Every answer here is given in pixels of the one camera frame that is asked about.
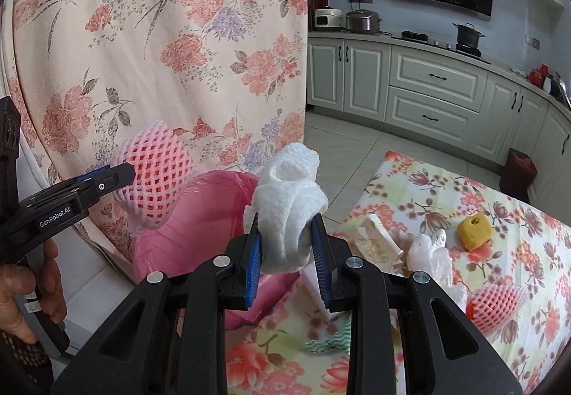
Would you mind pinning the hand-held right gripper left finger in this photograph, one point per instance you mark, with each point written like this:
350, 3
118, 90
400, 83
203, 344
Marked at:
254, 263

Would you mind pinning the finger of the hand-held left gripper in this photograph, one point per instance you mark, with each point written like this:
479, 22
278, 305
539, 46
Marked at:
111, 180
87, 177

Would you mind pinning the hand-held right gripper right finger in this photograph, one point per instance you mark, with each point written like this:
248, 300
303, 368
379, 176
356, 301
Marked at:
319, 263

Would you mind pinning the pink foam fruit net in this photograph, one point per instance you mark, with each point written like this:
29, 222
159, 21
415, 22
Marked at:
156, 172
495, 303

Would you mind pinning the white foam wrap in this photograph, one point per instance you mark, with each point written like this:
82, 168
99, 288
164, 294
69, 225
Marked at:
290, 207

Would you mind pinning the pink lined waste bin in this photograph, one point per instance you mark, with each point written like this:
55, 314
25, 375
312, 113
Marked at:
196, 225

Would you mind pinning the green striped cloth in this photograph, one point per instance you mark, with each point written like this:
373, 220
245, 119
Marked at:
328, 341

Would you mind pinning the yellow sponge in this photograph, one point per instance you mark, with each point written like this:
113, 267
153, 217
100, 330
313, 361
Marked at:
474, 232

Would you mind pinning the person's left hand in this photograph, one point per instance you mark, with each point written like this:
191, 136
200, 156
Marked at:
15, 301

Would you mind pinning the cream paper wrapper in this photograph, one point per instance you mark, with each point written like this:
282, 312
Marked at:
379, 241

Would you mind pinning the white plastic bag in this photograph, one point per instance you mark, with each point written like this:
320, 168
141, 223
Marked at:
430, 259

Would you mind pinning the floral cloth cover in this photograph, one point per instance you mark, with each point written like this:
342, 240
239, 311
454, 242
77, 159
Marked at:
156, 42

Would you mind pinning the floral tablecloth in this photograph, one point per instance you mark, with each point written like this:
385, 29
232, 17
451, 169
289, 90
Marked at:
504, 207

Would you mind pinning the white lower kitchen cabinets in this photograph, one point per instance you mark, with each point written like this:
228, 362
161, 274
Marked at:
428, 82

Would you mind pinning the dark floor waste bin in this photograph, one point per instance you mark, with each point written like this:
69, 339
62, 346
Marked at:
517, 180

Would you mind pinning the white rice cooker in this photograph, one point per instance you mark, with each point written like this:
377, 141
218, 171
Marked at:
329, 19

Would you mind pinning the steel pressure cooker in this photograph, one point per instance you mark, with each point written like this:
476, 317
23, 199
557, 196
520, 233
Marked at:
363, 22

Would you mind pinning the black gas stove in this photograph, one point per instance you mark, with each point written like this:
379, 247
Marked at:
428, 40

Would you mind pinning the black cooking pot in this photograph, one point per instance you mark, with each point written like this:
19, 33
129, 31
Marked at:
468, 35

